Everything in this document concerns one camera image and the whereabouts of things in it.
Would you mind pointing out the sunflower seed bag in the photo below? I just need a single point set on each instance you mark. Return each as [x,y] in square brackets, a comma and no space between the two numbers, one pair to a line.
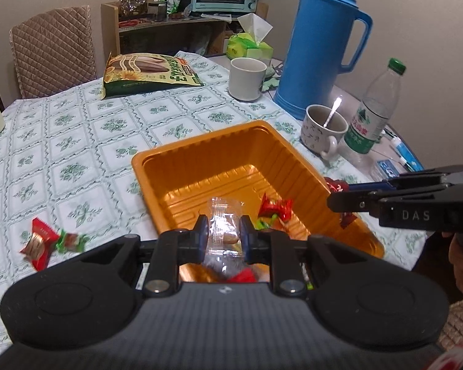
[146,73]

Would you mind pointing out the clear water bottle green cap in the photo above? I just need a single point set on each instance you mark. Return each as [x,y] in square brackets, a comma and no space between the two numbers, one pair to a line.
[370,123]

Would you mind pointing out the orange plastic tray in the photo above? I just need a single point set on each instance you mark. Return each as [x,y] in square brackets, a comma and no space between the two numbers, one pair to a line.
[216,169]

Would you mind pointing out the blue clear plastic box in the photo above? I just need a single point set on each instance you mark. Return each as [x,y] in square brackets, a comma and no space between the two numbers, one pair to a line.
[386,168]

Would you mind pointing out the red square candy packet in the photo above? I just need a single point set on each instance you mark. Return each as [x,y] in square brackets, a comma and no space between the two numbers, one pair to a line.
[244,276]

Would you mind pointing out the green cloth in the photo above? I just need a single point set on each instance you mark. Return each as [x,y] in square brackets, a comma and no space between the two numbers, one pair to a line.
[273,81]

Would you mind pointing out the blue white tube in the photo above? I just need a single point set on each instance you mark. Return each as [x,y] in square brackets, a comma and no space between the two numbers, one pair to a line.
[409,156]

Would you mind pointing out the patterned white mug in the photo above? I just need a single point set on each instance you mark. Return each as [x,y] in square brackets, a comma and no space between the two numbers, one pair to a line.
[316,138]

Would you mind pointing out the tan woven seat cushion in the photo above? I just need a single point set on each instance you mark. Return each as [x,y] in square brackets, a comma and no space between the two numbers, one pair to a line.
[457,323]

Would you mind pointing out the green wrapped candy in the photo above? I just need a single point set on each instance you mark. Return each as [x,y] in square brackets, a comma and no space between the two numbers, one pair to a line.
[265,222]

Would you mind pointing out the metal spoon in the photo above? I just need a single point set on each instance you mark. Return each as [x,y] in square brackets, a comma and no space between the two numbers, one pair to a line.
[333,110]

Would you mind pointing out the green tissue pack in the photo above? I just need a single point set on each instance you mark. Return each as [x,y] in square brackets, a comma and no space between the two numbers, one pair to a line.
[250,48]

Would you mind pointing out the red candy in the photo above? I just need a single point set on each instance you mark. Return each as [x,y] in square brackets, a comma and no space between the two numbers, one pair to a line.
[272,208]
[336,186]

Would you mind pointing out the red picture snack packet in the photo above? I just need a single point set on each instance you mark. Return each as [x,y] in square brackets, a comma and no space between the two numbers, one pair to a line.
[38,241]

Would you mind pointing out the quilted beige chair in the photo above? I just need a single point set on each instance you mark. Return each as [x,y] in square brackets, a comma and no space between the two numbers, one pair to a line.
[50,46]

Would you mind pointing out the green floral tablecloth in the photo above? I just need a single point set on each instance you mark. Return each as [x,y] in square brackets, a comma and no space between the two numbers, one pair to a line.
[81,142]

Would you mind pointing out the glass jar orange lid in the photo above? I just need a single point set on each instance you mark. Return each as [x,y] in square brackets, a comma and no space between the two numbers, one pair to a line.
[133,2]

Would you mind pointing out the blue thermos flask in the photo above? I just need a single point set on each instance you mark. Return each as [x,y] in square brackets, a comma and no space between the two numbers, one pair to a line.
[316,46]

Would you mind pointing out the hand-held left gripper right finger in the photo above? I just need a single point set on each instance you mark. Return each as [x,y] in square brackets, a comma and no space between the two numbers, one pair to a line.
[246,242]

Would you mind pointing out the brown candy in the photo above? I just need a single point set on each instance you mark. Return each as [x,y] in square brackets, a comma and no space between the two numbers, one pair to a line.
[220,216]

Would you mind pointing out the green twist-wrapped candy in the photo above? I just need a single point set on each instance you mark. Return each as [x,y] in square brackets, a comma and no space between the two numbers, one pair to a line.
[72,241]

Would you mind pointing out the plain white mug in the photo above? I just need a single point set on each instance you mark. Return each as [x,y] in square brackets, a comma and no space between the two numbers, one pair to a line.
[247,81]

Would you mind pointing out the wooden shelf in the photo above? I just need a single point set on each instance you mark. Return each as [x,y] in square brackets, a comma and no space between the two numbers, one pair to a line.
[110,27]

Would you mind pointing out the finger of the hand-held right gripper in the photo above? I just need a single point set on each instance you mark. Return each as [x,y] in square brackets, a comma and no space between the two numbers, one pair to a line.
[351,202]
[370,185]

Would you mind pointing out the small dark glass jar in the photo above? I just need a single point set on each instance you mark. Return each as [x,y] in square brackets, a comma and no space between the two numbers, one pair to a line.
[157,11]

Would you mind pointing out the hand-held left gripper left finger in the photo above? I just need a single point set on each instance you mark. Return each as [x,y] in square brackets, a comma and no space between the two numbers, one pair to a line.
[201,239]

